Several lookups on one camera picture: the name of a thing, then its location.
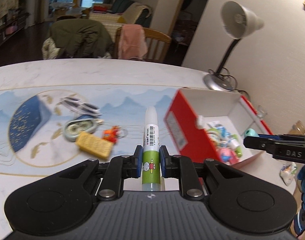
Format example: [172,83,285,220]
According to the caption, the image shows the dark tv cabinet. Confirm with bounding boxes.
[0,12,30,46]

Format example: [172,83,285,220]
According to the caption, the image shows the white quilted jacket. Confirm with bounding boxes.
[42,37,61,60]

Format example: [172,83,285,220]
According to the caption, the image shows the white silver bottle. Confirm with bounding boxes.
[227,137,240,151]

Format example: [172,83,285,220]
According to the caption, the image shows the red cardboard box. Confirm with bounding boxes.
[164,88,272,168]

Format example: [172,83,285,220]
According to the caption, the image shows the green white glue pen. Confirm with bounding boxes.
[142,106,161,191]

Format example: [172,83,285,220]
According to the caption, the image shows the yellow small box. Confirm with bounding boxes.
[75,132,114,160]

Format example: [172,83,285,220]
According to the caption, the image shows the folded sunglasses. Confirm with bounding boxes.
[59,96,101,117]

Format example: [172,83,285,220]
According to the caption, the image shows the orange toy keychain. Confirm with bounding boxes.
[102,126,128,144]

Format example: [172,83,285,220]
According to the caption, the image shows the teal round eraser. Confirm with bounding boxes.
[244,128,259,138]

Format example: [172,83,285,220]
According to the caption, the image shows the olive green jacket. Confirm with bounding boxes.
[48,18,114,59]

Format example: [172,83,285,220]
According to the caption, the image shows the blue gloved hand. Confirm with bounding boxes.
[293,166,305,239]

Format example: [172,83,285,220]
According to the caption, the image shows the wooden chair with pink cloth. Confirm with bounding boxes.
[113,27,171,63]

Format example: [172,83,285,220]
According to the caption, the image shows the white desk lamp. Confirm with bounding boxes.
[203,1,264,92]

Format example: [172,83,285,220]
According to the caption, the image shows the blue mountain table mat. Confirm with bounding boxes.
[0,85,177,176]

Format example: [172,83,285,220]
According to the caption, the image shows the toothpick jar green lid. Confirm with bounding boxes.
[205,128,221,147]

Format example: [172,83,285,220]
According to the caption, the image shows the sofa with blankets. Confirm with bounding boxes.
[89,0,152,42]

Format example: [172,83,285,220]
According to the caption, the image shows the pink binder clip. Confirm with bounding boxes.
[217,147,236,165]

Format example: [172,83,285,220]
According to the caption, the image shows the pink cloth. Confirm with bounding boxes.
[117,24,148,60]

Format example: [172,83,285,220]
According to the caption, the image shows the white blue toothpaste tube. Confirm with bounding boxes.
[207,121,232,141]

